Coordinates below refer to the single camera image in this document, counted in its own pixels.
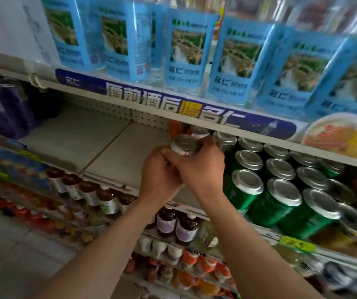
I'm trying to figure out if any silver top drink can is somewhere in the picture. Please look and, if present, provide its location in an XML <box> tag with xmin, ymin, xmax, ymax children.
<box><xmin>170</xmin><ymin>134</ymin><xmax>201</xmax><ymax>157</ymax></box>

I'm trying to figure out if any food picture shelf banner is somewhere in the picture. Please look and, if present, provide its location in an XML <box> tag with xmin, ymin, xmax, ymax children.
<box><xmin>300</xmin><ymin>113</ymin><xmax>357</xmax><ymax>164</ymax></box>

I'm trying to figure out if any row of white bottles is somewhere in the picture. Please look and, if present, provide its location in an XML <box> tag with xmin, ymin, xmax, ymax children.
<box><xmin>136</xmin><ymin>235</ymin><xmax>186</xmax><ymax>266</ymax></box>

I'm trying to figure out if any white paper sign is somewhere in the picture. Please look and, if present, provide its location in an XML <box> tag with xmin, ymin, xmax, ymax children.
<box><xmin>0</xmin><ymin>0</ymin><xmax>61</xmax><ymax>66</ymax></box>

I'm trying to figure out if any blue shelf edge banner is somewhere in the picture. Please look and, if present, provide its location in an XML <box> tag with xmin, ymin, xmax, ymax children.
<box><xmin>55</xmin><ymin>68</ymin><xmax>301</xmax><ymax>141</ymax></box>

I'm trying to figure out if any white metal shelf rack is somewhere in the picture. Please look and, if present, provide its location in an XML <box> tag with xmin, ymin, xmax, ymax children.
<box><xmin>0</xmin><ymin>50</ymin><xmax>357</xmax><ymax>299</ymax></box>

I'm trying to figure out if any person's right hand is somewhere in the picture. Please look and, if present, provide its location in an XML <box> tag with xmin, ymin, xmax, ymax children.
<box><xmin>162</xmin><ymin>135</ymin><xmax>226</xmax><ymax>205</ymax></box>

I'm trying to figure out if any row of orange cap bottles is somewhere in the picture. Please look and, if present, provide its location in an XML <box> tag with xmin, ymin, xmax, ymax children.
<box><xmin>125</xmin><ymin>250</ymin><xmax>239</xmax><ymax>299</ymax></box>

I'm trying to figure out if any row of dark brown bottles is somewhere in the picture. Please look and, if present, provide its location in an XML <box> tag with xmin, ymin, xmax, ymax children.
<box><xmin>46</xmin><ymin>167</ymin><xmax>202</xmax><ymax>245</ymax></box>

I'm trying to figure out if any row of colourful snack packets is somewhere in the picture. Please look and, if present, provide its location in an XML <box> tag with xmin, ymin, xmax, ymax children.
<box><xmin>0</xmin><ymin>134</ymin><xmax>106</xmax><ymax>244</ymax></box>

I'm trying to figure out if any yellow bottle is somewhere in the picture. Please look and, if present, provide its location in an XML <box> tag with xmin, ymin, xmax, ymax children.
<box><xmin>214</xmin><ymin>0</ymin><xmax>228</xmax><ymax>41</ymax></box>

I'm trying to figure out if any yellow price tag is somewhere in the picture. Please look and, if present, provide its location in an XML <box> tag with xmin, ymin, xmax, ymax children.
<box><xmin>279</xmin><ymin>235</ymin><xmax>318</xmax><ymax>254</ymax></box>

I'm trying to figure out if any row of blue label water bottles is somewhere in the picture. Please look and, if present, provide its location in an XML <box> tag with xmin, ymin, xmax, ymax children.
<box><xmin>40</xmin><ymin>0</ymin><xmax>357</xmax><ymax>129</ymax></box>

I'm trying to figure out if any person's left hand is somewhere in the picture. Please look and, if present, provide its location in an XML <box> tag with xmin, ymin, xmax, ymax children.
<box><xmin>139</xmin><ymin>145</ymin><xmax>184</xmax><ymax>204</ymax></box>

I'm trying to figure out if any group of purple drink cans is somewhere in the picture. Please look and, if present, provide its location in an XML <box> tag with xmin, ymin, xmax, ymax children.
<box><xmin>0</xmin><ymin>75</ymin><xmax>38</xmax><ymax>141</ymax></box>

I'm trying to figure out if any person's left forearm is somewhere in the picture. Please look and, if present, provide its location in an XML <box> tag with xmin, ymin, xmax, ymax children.
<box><xmin>35</xmin><ymin>196</ymin><xmax>174</xmax><ymax>299</ymax></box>

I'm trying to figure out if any person's right forearm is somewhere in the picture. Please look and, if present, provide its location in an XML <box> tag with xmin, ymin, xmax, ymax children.
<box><xmin>196</xmin><ymin>193</ymin><xmax>325</xmax><ymax>299</ymax></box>

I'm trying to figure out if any orange drink can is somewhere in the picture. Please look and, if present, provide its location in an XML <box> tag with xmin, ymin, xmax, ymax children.
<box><xmin>169</xmin><ymin>120</ymin><xmax>184</xmax><ymax>141</ymax></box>

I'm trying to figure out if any red label drink can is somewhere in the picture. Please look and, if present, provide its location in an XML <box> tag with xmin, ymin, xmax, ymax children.
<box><xmin>188</xmin><ymin>125</ymin><xmax>211</xmax><ymax>140</ymax></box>

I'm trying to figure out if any group of green drink cans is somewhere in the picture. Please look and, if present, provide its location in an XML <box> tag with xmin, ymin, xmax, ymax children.
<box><xmin>213</xmin><ymin>131</ymin><xmax>357</xmax><ymax>244</ymax></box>

